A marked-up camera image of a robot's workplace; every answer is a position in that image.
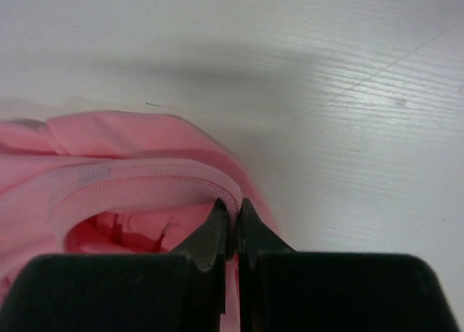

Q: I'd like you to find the pink t shirt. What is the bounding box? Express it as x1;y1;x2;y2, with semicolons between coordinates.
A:
0;109;280;332

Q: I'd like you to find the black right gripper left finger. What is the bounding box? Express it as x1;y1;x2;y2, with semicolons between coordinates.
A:
1;201;229;331

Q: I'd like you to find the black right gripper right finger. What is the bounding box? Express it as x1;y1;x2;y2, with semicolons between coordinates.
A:
237;199;459;331

